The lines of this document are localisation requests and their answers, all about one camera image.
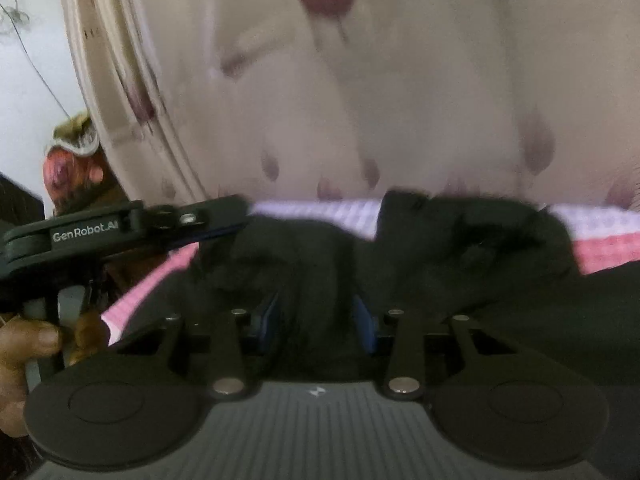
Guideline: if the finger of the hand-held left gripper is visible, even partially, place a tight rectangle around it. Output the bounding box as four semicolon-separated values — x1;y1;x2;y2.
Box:
135;194;252;253

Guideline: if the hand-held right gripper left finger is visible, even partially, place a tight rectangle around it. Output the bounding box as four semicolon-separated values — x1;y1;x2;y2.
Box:
112;292;282;402

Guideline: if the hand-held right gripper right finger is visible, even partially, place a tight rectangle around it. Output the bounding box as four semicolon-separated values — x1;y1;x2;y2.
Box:
352;294;517;402

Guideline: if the black jacket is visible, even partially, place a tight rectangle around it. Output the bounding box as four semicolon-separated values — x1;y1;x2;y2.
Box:
107;189;640;388

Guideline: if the person's left hand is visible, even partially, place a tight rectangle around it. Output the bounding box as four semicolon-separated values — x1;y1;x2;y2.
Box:
0;307;110;437

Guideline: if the pile of colourful cloth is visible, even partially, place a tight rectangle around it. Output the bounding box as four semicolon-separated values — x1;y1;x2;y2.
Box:
42;112;128;216

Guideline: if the cream curtain with purple print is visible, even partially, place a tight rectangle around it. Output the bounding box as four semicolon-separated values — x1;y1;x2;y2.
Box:
57;0;640;211

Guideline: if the pink checkered bedsheet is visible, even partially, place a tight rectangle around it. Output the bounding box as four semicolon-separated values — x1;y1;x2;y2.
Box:
100;197;640;347

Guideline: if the hanging wall cable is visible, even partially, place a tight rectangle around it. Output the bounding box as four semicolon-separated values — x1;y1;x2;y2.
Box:
0;4;70;117

